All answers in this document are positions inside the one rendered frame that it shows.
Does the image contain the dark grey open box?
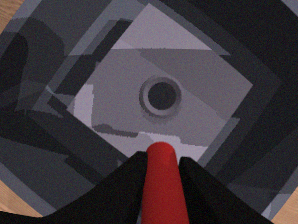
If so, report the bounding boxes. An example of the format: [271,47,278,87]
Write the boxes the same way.
[0,0,298,221]

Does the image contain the grey square plate with hole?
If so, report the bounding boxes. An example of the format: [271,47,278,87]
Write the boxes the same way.
[68,4,253,164]

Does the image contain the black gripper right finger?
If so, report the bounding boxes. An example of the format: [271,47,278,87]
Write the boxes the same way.
[178,156,274,224]

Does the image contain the red peg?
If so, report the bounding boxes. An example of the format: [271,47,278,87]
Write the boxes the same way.
[141,141,190,224]

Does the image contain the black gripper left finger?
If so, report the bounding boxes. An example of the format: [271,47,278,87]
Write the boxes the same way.
[0,152,148,224]

